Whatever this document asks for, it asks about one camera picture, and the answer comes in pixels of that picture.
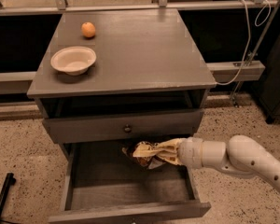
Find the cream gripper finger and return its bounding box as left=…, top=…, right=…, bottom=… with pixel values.
left=133, top=141, right=166, bottom=158

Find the brown chip bag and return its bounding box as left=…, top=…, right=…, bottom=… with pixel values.
left=122, top=141, right=167, bottom=170

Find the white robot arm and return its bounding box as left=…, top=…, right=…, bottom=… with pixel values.
left=132, top=135, right=280, bottom=193

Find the closed grey drawer with knob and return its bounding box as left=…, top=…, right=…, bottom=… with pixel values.
left=43, top=109, right=203, bottom=144

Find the open grey wooden drawer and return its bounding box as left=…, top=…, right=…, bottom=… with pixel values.
left=49, top=141, right=211, bottom=224

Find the grey wooden drawer cabinet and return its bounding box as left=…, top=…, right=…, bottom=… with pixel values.
left=26, top=8, right=217, bottom=152

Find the white paper bowl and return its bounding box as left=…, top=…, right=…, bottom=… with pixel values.
left=50, top=46, right=96, bottom=76

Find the dark cabinet at right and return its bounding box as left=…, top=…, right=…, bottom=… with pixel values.
left=252, top=33, right=280, bottom=124

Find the orange fruit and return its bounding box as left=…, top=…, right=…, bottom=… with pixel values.
left=81, top=22, right=96, bottom=38

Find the black metal bar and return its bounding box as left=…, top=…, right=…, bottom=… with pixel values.
left=0, top=173, right=16, bottom=222

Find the metal railing frame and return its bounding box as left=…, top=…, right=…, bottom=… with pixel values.
left=0, top=0, right=280, bottom=96

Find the white cable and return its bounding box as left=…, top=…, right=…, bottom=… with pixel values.
left=216, top=0, right=273, bottom=86

